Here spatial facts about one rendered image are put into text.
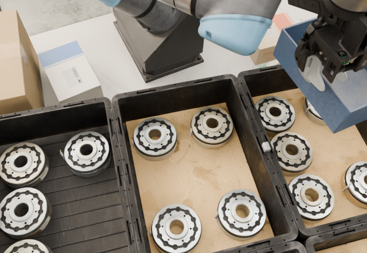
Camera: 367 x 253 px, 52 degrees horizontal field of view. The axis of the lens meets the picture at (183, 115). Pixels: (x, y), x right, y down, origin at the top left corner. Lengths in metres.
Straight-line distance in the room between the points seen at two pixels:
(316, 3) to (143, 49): 0.64
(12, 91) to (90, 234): 0.39
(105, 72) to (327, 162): 0.70
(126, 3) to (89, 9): 1.52
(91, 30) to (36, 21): 1.16
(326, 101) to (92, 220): 0.53
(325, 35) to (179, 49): 0.63
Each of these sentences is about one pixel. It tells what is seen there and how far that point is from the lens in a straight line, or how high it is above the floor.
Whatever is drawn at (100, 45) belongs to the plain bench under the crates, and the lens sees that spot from 1.28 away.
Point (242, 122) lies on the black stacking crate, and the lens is 0.88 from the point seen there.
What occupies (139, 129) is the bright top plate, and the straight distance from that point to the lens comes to 0.90.
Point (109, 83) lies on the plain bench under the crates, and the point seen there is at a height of 0.70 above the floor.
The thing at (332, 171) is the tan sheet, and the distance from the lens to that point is 0.95.
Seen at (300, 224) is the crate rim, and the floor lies 0.93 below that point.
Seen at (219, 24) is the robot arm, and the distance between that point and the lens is 0.43.
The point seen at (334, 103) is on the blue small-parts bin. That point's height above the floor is 1.13.
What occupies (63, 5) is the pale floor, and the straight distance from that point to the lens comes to 2.53.
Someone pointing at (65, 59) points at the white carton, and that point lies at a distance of 1.15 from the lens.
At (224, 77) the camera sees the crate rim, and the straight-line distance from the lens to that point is 0.90.
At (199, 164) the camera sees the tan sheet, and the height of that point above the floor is 0.83.
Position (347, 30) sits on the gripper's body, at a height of 1.29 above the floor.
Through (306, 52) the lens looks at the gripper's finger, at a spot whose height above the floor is 1.21.
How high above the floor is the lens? 1.64
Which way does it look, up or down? 58 degrees down
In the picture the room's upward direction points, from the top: 3 degrees clockwise
